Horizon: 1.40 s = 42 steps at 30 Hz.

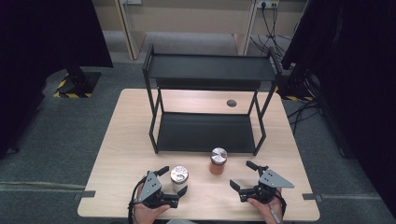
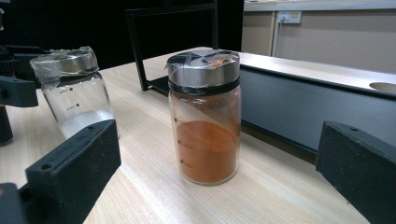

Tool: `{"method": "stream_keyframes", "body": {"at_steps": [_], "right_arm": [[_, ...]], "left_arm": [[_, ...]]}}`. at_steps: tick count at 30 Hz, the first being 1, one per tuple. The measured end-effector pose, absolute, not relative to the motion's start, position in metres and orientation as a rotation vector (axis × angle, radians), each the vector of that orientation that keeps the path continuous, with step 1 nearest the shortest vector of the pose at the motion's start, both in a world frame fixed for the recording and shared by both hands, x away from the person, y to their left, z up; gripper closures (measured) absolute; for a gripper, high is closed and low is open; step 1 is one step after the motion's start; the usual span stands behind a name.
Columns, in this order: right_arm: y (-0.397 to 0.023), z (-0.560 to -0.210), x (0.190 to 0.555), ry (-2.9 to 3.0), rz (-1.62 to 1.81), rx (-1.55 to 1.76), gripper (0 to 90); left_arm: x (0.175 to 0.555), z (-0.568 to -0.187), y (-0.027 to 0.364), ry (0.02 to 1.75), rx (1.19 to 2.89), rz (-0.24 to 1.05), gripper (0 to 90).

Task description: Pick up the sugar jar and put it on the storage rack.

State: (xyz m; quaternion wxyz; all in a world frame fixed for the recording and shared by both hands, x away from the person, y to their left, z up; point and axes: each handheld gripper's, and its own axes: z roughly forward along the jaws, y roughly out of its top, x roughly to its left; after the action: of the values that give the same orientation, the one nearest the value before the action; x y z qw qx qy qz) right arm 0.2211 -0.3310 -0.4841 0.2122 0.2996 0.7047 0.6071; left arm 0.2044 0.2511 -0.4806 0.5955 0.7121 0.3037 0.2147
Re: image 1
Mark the black curtain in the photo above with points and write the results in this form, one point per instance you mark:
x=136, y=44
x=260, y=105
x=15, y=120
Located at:
x=361, y=77
x=37, y=46

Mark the white wall power outlet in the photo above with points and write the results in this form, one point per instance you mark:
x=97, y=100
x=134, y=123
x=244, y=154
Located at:
x=267, y=3

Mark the glass jar with white powder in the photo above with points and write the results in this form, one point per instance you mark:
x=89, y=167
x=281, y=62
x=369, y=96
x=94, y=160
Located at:
x=179, y=176

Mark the yellow black hazard tape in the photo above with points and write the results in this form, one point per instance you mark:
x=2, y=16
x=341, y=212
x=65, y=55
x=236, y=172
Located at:
x=295, y=98
x=72, y=95

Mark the person's left hand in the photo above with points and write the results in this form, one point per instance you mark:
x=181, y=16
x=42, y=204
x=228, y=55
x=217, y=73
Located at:
x=148, y=215

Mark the round gray table grommet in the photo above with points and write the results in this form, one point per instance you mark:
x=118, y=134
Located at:
x=231, y=103

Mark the glass jar with orange powder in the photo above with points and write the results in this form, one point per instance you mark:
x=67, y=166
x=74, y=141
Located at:
x=218, y=160

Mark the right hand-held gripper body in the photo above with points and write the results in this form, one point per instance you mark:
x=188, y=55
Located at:
x=271, y=181

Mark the black stand base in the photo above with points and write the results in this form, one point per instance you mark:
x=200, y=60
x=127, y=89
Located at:
x=81, y=81
x=295, y=84

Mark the gray floor tape piece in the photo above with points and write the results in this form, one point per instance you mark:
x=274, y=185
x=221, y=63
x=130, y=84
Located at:
x=84, y=194
x=312, y=197

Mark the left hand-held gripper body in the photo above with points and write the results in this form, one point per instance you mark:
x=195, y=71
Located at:
x=150, y=187

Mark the person's right hand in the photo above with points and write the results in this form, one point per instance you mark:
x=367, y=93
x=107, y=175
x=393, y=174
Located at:
x=264, y=211

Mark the black metal two-tier shelf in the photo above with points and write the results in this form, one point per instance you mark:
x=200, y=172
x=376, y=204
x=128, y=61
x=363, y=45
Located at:
x=205, y=67

